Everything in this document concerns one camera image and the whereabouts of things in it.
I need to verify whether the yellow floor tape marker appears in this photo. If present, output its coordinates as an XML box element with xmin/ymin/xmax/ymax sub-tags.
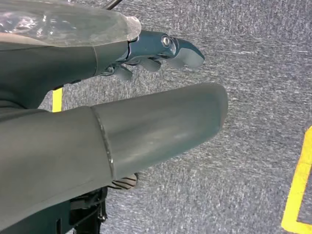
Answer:
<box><xmin>281</xmin><ymin>126</ymin><xmax>312</xmax><ymax>234</ymax></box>

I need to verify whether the thin black cable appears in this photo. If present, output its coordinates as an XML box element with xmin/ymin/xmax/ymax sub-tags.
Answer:
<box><xmin>104</xmin><ymin>0</ymin><xmax>124</xmax><ymax>10</ymax></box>

